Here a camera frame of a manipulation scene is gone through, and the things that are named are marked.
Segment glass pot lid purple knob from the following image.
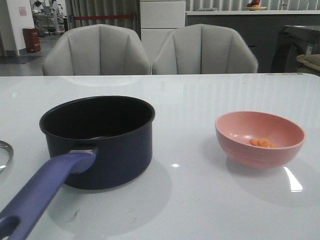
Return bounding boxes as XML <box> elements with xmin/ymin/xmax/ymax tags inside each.
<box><xmin>0</xmin><ymin>140</ymin><xmax>14</xmax><ymax>174</ymax></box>

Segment white cabinet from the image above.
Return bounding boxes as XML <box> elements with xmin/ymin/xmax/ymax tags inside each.
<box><xmin>139</xmin><ymin>0</ymin><xmax>186</xmax><ymax>62</ymax></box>

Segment fruit plate on counter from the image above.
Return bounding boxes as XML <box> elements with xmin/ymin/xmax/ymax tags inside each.
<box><xmin>245</xmin><ymin>0</ymin><xmax>267</xmax><ymax>11</ymax></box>

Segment dark appliance at right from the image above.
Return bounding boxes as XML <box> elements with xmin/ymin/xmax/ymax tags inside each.
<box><xmin>270</xmin><ymin>25</ymin><xmax>320</xmax><ymax>73</ymax></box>

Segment dark grey counter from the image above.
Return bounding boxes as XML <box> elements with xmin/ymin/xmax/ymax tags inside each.
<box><xmin>185</xmin><ymin>10</ymin><xmax>320</xmax><ymax>73</ymax></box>

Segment left grey upholstered chair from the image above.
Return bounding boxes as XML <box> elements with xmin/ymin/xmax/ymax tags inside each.
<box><xmin>42</xmin><ymin>24</ymin><xmax>151</xmax><ymax>76</ymax></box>

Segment dark blue saucepan purple handle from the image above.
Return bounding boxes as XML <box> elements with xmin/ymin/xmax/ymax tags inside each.
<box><xmin>0</xmin><ymin>95</ymin><xmax>156</xmax><ymax>240</ymax></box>

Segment red bin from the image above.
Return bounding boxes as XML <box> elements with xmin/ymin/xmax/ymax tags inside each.
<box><xmin>22</xmin><ymin>27</ymin><xmax>41</xmax><ymax>53</ymax></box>

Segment beige cushion at right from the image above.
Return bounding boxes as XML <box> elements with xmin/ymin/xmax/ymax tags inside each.
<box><xmin>296</xmin><ymin>54</ymin><xmax>320</xmax><ymax>76</ymax></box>

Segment pink plastic bowl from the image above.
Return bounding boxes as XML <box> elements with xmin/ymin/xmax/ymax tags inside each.
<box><xmin>215</xmin><ymin>111</ymin><xmax>306</xmax><ymax>169</ymax></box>

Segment right grey upholstered chair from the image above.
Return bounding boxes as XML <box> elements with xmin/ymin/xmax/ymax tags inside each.
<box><xmin>152</xmin><ymin>24</ymin><xmax>259</xmax><ymax>75</ymax></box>

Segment orange ham pieces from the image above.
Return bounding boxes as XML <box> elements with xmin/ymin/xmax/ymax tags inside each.
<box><xmin>249</xmin><ymin>138</ymin><xmax>277</xmax><ymax>148</ymax></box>

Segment grey upholstered chair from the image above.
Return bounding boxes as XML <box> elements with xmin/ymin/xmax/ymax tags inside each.
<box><xmin>152</xmin><ymin>24</ymin><xmax>259</xmax><ymax>75</ymax></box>
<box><xmin>42</xmin><ymin>24</ymin><xmax>151</xmax><ymax>76</ymax></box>

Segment red barrier tape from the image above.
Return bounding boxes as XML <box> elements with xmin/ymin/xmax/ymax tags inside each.
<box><xmin>73</xmin><ymin>13</ymin><xmax>135</xmax><ymax>21</ymax></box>

